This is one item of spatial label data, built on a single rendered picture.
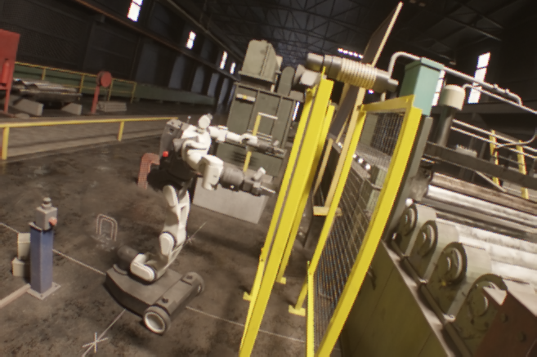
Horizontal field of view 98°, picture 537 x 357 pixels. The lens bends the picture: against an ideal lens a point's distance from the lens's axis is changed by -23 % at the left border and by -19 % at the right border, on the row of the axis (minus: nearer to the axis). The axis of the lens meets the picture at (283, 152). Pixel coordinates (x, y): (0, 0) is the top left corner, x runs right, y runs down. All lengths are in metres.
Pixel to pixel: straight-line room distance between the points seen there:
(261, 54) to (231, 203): 2.39
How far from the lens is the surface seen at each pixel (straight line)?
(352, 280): 1.29
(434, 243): 1.85
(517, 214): 3.03
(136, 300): 2.30
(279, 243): 1.21
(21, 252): 2.68
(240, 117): 4.77
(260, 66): 4.83
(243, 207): 4.18
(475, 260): 1.60
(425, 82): 2.28
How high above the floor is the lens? 1.65
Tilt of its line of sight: 8 degrees down
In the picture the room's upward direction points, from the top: 16 degrees clockwise
